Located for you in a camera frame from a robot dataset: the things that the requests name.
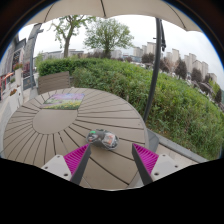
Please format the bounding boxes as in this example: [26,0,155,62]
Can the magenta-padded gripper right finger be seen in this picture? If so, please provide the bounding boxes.
[131,143,183,186]

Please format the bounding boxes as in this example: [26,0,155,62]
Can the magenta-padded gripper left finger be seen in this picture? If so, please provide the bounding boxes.
[42,143,92,186]

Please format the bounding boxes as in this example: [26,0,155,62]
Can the grey clear-shell computer mouse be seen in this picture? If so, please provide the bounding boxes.
[85,128,120,151]

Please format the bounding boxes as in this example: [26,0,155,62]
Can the flower-print mouse pad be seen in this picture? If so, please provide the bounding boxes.
[41,92,86,111]

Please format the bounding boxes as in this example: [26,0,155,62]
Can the green hedge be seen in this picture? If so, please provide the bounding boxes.
[36,57,224,161]

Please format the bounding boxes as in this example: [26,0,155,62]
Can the brown slatted outdoor chair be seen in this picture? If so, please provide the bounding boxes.
[36,70,73,96]

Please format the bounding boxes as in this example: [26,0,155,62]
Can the dark curved parasol pole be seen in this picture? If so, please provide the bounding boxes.
[142,17,167,123]

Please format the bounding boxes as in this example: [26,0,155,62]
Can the far apartment buildings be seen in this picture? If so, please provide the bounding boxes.
[132,41,218,85]

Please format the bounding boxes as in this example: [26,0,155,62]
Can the grey stone pillar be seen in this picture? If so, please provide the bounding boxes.
[22,22,45,91]

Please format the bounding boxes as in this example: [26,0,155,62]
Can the dark-fronted shop building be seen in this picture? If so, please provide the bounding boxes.
[0,34,28,98]

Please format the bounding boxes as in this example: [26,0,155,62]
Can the bare-trunk leaning tree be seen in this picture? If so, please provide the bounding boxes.
[49,14,96,60]

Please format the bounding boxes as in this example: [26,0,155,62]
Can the round-crowned green tree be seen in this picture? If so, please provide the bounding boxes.
[82,17,135,60]

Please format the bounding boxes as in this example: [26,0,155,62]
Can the beige parasol canopy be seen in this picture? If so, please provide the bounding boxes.
[24,0,203,33]

